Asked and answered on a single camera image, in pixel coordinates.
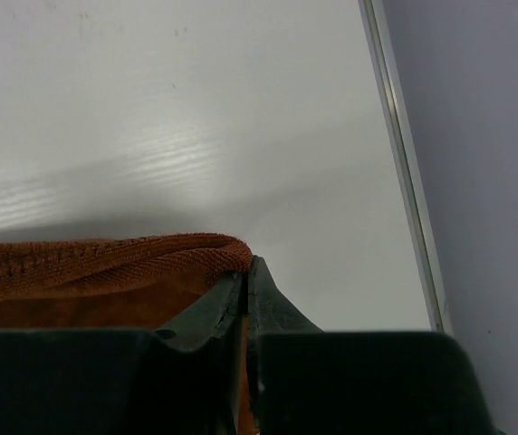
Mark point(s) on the aluminium mounting rail frame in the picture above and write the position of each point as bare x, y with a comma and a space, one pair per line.
404, 152

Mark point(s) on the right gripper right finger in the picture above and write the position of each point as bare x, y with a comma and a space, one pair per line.
303, 380

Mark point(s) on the brown microfibre towel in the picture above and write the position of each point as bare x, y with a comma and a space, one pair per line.
138, 283

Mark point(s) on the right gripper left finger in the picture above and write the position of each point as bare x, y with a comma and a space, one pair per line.
182, 378

